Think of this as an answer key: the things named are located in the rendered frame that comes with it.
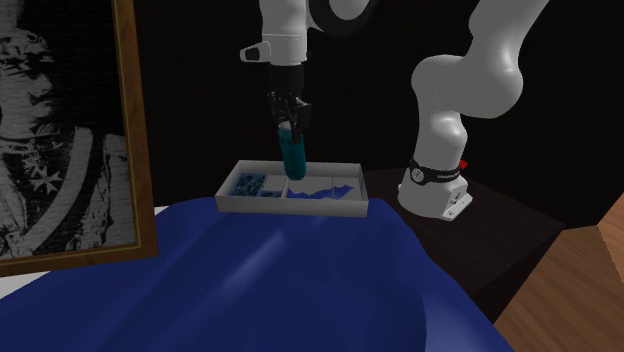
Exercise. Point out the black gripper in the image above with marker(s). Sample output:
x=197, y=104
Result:
x=285, y=88

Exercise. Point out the teal cylindrical bottle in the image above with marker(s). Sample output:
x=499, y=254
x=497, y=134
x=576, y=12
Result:
x=293, y=155

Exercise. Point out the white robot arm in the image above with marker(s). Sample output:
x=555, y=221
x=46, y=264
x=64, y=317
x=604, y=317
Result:
x=453, y=126

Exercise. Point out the white compartment tray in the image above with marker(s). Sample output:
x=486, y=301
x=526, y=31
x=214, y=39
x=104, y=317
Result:
x=297, y=207

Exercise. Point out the blue bed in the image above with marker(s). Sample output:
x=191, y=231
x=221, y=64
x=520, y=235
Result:
x=273, y=282

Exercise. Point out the dark robot stand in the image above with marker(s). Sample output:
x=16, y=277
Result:
x=487, y=234

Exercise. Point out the wood framed monochrome picture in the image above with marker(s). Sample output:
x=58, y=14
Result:
x=63, y=131

